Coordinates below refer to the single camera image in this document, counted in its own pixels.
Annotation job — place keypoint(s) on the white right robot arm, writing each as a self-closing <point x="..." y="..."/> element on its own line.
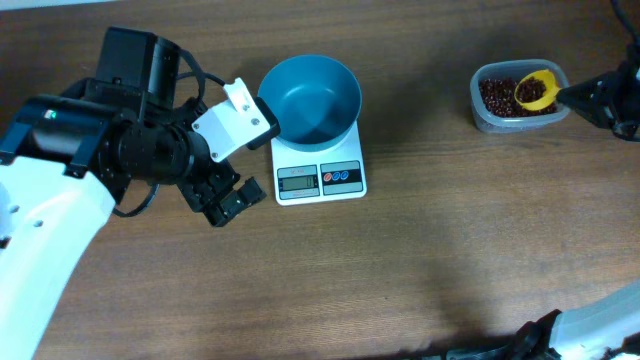
<point x="607" y="327"/>

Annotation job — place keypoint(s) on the red adzuki beans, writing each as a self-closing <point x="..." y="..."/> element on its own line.
<point x="498" y="98"/>

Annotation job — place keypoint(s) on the clear plastic food container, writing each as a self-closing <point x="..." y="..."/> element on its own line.
<point x="516" y="70"/>

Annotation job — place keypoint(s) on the blue-grey plastic bowl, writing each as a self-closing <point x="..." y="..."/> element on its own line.
<point x="316" y="99"/>

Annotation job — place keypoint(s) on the yellow plastic scoop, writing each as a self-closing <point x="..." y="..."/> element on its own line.
<point x="537" y="90"/>

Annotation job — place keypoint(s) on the black base equipment at edge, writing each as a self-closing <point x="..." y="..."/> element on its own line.
<point x="484" y="353"/>

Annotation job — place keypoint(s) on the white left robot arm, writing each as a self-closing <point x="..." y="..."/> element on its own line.
<point x="68" y="160"/>

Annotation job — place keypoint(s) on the white digital kitchen scale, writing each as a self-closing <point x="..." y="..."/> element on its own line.
<point x="331" y="174"/>

